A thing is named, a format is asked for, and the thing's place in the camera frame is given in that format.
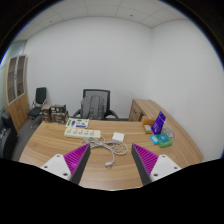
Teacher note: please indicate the grey backpack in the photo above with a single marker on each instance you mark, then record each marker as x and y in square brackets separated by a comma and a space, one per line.
[92, 107]

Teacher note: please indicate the purple sign stand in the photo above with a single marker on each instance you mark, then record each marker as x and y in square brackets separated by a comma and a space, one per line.
[158, 123]

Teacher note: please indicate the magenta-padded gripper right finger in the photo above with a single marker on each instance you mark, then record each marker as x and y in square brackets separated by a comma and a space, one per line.
[163, 165]

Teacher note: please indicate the brown cardboard box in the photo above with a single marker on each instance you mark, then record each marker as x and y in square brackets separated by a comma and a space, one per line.
[46, 113]

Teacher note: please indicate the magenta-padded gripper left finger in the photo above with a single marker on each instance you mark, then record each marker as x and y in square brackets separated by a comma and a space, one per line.
[60, 165]

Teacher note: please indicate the black sofa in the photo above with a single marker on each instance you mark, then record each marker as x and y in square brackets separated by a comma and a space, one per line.
[7, 136]

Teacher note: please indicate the cream power strip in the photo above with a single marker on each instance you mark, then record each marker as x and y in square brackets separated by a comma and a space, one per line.
[81, 133]

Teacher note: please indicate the white printed packaging card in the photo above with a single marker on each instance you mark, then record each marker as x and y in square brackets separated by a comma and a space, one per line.
[77, 123]

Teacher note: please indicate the wooden side drawer unit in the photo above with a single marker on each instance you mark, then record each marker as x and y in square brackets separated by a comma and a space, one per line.
[136, 111]

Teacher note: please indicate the wooden glass-door cabinet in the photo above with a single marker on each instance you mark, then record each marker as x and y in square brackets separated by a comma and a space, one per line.
[18, 106]

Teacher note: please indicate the green box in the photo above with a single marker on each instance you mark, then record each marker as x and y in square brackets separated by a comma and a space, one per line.
[164, 140]

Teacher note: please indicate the orange box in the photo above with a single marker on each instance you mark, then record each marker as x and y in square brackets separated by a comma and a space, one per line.
[147, 120]

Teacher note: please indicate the small dark cardboard box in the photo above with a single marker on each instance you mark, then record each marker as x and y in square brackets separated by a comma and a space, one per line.
[58, 109]

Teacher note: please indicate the white charger block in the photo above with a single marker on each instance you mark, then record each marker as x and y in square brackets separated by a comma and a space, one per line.
[118, 136]

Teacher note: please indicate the small blue box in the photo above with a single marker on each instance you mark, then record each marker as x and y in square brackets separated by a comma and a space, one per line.
[154, 139]

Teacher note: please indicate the black visitor chair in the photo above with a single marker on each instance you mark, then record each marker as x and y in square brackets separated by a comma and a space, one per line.
[40, 95]

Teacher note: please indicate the small tan box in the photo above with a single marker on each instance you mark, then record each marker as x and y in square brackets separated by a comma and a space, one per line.
[147, 129]

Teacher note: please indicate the black mesh office chair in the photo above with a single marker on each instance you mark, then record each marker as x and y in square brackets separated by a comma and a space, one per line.
[96, 92]

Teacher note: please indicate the large dark cardboard box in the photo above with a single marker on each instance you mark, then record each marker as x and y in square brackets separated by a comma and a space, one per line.
[60, 118]

